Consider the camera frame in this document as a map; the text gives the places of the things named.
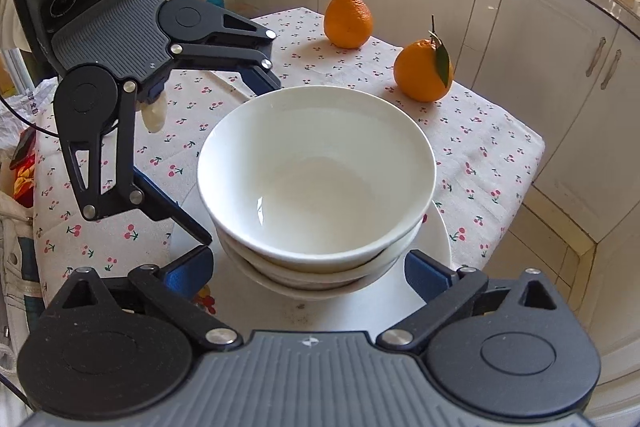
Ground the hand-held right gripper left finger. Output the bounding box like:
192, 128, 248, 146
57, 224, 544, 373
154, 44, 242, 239
49, 246, 244, 351

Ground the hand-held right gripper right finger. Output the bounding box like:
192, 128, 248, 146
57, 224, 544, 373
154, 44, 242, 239
376, 249, 569, 354

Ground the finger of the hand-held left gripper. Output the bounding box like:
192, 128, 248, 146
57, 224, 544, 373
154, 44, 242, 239
170, 10, 283, 98
61, 79, 215, 248

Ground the stained white fruit-print plate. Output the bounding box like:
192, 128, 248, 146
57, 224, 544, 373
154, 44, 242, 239
170, 202, 453, 343

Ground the white ceramic bowl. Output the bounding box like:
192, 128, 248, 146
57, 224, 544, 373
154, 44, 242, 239
232, 252, 403, 293
216, 207, 426, 278
196, 88, 437, 260

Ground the person's left hand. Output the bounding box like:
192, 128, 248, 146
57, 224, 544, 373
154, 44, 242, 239
139, 98, 167, 134

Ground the cherry-print tablecloth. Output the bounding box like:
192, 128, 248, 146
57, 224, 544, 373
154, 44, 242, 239
32, 6, 546, 308

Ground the orange without leaf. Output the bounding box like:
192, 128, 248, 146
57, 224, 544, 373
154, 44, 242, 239
323, 0, 374, 50

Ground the white plastic bag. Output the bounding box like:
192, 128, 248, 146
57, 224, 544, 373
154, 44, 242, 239
0, 77, 62, 154

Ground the pale fabric bag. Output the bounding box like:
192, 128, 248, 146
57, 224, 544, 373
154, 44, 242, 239
0, 192, 51, 358

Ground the orange with green leaf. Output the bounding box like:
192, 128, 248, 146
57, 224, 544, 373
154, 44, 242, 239
393, 16, 455, 102

